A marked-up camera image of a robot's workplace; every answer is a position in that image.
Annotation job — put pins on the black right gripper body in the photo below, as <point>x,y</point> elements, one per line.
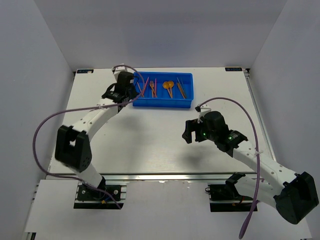
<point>211,134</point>

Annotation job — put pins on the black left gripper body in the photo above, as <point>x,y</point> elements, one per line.
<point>131,92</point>

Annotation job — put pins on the red-orange plastic knife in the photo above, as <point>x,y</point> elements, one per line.
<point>145,87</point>

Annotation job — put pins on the orange fork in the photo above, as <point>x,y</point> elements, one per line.
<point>151,84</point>

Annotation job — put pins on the red-orange fork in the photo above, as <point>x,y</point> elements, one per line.
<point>155,88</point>

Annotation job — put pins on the orange spoon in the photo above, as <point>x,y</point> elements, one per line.
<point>166,86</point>
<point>171,85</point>

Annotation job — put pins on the grey-blue chopstick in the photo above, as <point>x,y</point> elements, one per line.
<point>178,80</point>
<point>183,87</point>

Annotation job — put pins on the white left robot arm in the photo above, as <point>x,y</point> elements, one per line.
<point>73,143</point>

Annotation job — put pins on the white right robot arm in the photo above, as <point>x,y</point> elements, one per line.
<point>293,195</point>

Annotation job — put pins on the blue divided plastic bin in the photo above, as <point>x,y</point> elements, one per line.
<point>163,99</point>

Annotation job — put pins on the left table label sticker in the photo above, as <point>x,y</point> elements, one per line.
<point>85,71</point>

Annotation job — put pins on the table label sticker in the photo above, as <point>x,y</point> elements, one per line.
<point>233,69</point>
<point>85,71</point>

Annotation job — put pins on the right table label sticker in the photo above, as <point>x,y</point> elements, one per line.
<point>233,69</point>

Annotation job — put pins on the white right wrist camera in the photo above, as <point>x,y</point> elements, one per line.
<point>202,110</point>

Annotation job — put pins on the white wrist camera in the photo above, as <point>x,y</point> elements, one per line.
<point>117,69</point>
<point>202,110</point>

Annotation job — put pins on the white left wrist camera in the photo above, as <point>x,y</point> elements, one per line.
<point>117,69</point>

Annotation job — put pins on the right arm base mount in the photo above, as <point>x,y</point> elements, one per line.
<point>223,197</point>

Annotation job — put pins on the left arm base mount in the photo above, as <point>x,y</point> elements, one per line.
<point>89,199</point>

